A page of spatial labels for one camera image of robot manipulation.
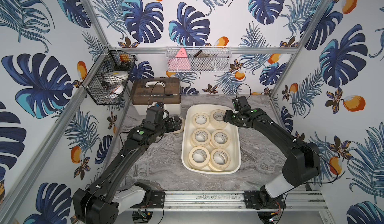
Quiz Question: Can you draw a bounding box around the white mesh wall basket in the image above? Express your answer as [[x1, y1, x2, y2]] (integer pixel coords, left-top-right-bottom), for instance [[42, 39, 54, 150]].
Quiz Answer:
[[165, 47, 232, 73]]

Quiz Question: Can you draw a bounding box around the white round item in basket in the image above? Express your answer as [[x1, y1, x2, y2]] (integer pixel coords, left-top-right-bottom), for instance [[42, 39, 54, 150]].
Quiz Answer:
[[102, 71, 129, 97]]

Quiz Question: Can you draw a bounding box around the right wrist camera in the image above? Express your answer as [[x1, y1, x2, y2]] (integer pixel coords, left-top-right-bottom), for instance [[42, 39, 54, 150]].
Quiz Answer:
[[232, 96, 252, 114]]

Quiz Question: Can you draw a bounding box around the white plastic storage tray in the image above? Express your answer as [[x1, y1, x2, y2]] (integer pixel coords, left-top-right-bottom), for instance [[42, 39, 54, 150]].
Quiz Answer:
[[182, 104, 241, 175]]

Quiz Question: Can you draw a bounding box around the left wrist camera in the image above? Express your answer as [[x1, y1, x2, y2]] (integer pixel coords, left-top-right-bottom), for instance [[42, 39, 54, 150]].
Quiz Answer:
[[145, 106, 165, 124]]

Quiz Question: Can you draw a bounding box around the pink triangle ruler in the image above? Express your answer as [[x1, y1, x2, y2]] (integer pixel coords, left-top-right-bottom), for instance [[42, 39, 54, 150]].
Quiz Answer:
[[168, 48, 191, 72]]

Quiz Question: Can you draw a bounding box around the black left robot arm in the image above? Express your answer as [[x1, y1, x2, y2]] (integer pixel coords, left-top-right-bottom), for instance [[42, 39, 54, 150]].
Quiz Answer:
[[73, 116, 182, 224]]

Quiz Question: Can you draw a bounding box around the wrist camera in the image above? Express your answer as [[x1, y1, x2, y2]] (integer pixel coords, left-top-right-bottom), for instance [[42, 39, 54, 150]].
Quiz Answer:
[[145, 106, 165, 124], [232, 96, 252, 114]]

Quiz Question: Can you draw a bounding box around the brown lidded white toolbox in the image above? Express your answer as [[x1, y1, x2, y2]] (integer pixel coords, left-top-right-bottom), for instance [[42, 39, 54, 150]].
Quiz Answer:
[[131, 78, 181, 116]]

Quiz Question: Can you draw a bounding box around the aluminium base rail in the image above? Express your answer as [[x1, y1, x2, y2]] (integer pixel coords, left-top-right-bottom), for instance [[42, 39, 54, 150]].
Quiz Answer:
[[79, 189, 329, 212]]

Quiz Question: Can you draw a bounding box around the black wire wall basket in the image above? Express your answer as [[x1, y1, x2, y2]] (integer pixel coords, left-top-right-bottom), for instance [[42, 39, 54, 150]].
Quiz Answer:
[[82, 47, 138, 106]]

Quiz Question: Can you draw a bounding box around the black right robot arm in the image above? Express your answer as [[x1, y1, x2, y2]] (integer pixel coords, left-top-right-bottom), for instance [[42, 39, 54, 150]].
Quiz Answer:
[[224, 108, 321, 201]]

